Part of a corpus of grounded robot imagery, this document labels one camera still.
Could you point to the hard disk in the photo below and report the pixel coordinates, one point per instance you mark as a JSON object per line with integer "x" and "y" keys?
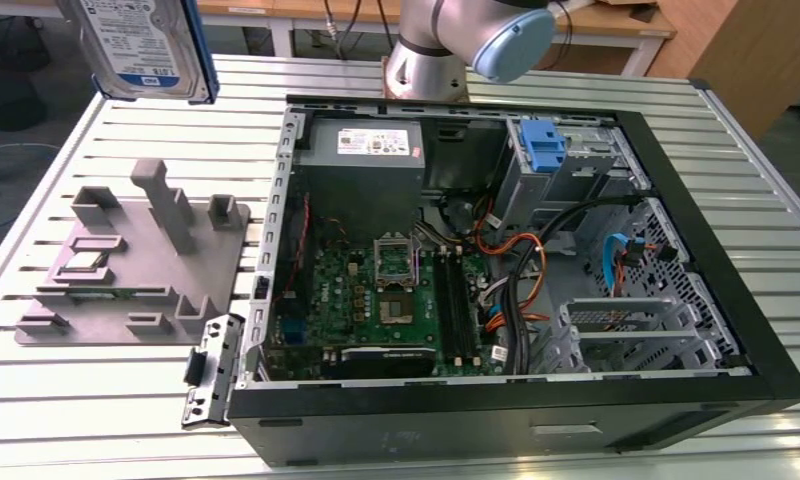
{"x": 141, "y": 50}

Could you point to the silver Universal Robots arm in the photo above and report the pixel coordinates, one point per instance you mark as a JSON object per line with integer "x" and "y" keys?
{"x": 421, "y": 60}

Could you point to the grey metal disk bay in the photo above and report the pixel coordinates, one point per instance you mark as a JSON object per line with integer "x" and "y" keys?
{"x": 628, "y": 336}

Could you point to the thin metal locking lever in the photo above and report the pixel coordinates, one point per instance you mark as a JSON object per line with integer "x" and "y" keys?
{"x": 415, "y": 270}

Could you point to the grey power supply unit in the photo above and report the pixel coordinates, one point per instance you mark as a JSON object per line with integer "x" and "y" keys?
{"x": 361, "y": 190}

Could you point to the CPU socket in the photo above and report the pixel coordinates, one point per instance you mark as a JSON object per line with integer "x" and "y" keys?
{"x": 401, "y": 309}

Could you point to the black RAM slot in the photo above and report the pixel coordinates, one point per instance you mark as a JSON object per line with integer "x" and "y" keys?
{"x": 449, "y": 305}

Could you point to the green motherboard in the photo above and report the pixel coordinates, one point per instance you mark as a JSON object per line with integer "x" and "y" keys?
{"x": 334, "y": 300}

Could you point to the black graphics card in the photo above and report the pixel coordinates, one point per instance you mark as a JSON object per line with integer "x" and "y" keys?
{"x": 387, "y": 362}

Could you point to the silver optical drive cage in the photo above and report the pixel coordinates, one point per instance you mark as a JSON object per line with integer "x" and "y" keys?
{"x": 574, "y": 190}

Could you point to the blue plastic drive latch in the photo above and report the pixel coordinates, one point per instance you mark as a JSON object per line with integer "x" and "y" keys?
{"x": 542, "y": 145}

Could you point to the black open PC case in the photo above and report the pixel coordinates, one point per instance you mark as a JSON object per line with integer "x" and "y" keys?
{"x": 441, "y": 420}

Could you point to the grey parts rack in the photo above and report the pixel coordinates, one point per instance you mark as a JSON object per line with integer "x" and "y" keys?
{"x": 154, "y": 275}

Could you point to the green RAM stick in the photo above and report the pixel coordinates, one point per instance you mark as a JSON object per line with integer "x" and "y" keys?
{"x": 107, "y": 293}

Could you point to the silver CPU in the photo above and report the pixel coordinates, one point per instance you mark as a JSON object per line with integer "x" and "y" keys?
{"x": 89, "y": 261}

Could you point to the white framed wooden desk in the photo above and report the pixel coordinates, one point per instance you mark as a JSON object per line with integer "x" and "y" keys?
{"x": 254, "y": 10}
{"x": 641, "y": 20}

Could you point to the wooden cabinet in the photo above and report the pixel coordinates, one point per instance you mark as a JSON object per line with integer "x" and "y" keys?
{"x": 761, "y": 50}

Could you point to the grey hinged slot bracket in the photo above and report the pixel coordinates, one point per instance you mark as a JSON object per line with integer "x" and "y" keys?
{"x": 217, "y": 370}

